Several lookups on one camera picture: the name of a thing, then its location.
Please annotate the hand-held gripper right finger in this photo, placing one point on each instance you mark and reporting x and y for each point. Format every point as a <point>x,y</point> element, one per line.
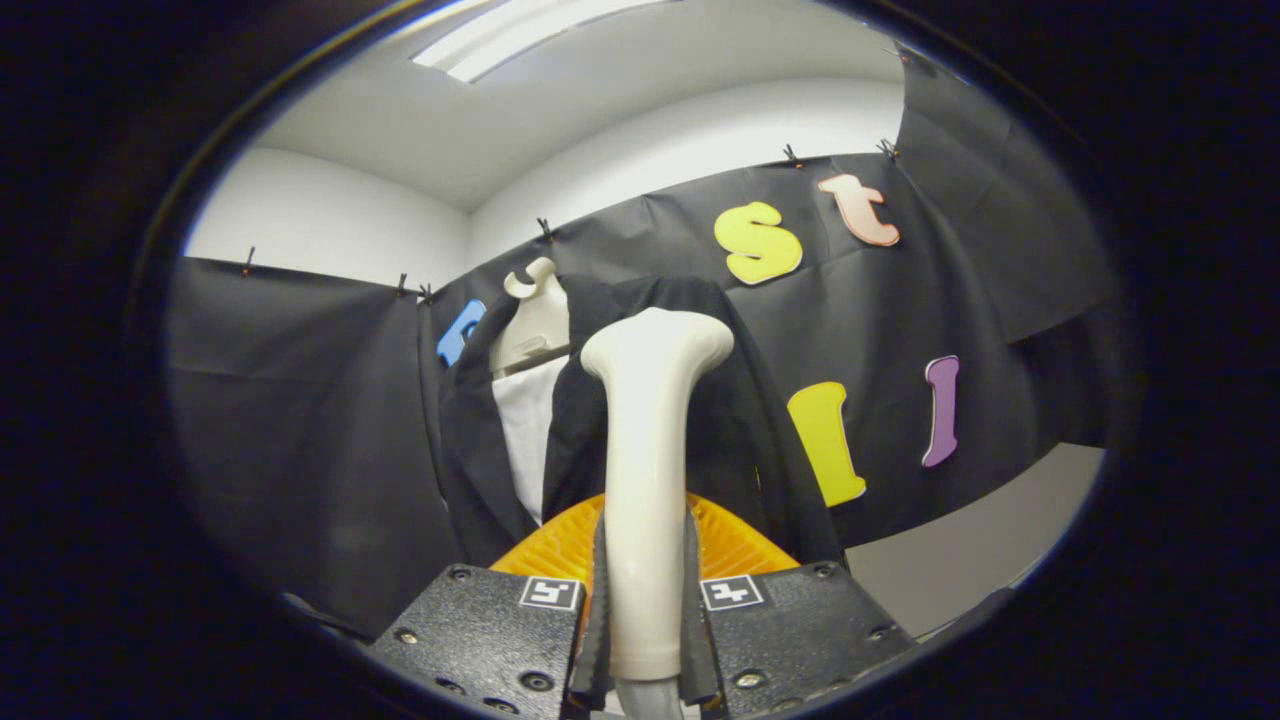
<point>697,650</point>

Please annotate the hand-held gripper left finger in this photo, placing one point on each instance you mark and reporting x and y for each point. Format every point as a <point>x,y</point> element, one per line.
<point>597,650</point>

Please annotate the white garment steamer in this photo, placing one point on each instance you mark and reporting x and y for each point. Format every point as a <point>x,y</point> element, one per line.
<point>650,450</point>

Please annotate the black jacket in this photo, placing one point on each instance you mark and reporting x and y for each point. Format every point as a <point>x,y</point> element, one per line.
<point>720,420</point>

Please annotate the white mannequin torso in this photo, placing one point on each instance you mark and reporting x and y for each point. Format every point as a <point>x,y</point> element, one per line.
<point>530,420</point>

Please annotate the grey cabinet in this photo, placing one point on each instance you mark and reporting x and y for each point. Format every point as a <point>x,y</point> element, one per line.
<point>960,550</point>

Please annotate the black backdrop cloth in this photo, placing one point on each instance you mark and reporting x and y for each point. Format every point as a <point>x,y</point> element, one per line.
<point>300,420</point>

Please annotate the ceiling light panel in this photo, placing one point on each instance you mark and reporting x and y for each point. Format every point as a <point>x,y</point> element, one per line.
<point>500,45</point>

